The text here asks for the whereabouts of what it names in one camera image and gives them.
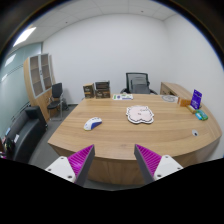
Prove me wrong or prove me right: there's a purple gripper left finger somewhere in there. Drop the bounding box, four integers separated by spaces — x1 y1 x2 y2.
46 145 95 186

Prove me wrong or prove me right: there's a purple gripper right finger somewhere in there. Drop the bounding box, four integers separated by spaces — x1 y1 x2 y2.
134 144 182 184

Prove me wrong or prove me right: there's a white and blue computer mouse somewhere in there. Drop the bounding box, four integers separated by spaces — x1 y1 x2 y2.
84 117 102 131

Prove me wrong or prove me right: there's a pink cartoon mouse pad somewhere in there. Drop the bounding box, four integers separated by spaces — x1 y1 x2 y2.
126 105 154 124

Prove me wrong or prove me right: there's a wooden office desk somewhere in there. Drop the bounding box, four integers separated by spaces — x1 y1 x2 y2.
49 95 222 185

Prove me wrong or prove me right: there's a black leather sofa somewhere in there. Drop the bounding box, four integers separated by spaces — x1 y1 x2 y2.
6 106 47 163

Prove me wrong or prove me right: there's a black visitor chair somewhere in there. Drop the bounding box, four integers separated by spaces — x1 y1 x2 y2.
47 83 68 119

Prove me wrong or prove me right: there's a green tissue pack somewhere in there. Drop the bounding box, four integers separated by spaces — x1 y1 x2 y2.
195 110 208 120

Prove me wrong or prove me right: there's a white and green leaflet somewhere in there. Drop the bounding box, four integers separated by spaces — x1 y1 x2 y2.
112 94 133 100

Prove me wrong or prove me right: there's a small brown box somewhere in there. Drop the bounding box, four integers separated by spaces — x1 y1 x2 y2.
83 83 95 98

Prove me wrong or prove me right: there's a wooden side cabinet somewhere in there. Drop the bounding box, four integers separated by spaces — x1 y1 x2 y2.
160 82 192 99

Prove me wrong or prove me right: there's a purple sign stand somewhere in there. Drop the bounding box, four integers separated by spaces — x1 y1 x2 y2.
191 90 202 109

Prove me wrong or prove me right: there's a dark brown box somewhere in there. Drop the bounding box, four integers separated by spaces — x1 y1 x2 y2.
95 81 110 98

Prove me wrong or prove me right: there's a black mesh office chair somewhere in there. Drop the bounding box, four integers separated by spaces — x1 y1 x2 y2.
121 72 156 94

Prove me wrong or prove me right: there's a wooden glass-door cabinet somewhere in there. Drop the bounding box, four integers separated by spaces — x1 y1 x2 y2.
23 54 55 121

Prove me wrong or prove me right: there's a ceiling light panel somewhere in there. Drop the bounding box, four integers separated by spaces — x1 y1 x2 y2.
14 27 36 46

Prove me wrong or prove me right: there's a desk cable grommet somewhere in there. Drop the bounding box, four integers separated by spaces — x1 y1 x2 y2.
192 129 199 137

